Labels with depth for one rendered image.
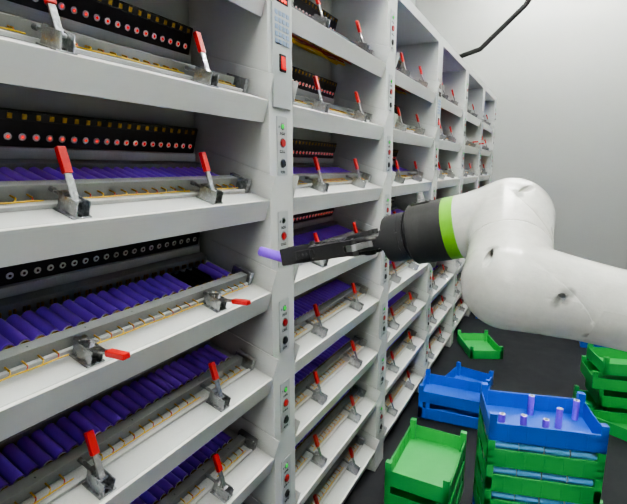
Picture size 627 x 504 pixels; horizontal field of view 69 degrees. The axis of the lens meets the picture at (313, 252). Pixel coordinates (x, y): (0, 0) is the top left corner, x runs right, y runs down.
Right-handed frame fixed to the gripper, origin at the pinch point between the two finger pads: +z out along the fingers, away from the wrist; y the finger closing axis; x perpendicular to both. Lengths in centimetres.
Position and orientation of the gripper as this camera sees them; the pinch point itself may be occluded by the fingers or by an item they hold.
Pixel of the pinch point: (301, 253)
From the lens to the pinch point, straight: 80.7
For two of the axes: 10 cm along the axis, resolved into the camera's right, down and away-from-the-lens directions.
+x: 2.0, 9.8, 0.6
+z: -8.4, 1.4, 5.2
